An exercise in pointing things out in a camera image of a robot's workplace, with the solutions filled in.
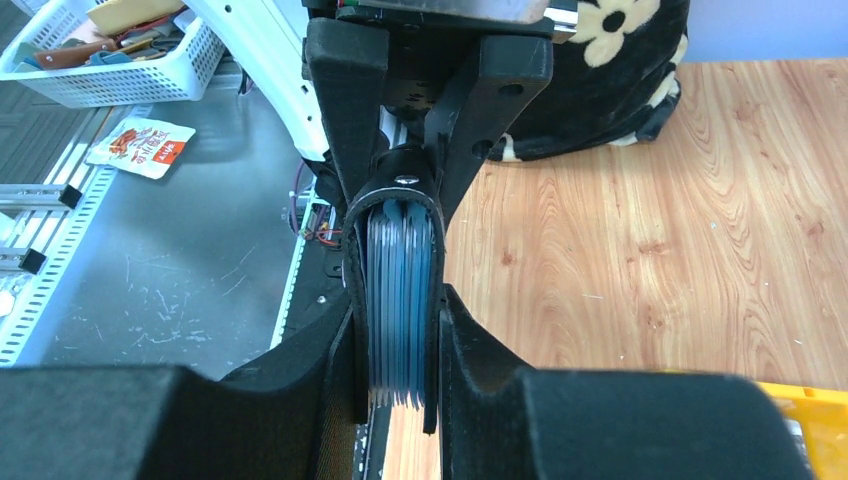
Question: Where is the white plastic basket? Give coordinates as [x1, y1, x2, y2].
[1, 1, 225, 108]

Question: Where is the snack packet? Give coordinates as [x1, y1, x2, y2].
[84, 117, 196, 180]

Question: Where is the black leather card holder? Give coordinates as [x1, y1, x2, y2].
[343, 145, 445, 434]

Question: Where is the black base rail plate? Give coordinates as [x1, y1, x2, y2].
[281, 158, 352, 346]

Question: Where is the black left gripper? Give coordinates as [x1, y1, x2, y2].
[303, 1, 554, 225]

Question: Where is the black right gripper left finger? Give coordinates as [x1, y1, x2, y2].
[1, 294, 356, 479]

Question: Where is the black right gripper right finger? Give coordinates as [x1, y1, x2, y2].
[439, 287, 811, 479]

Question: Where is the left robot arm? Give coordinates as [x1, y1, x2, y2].
[191, 1, 578, 227]

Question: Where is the black floral blanket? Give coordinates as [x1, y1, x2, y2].
[489, 0, 690, 162]

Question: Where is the yellow bin right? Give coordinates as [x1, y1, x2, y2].
[758, 382, 847, 480]

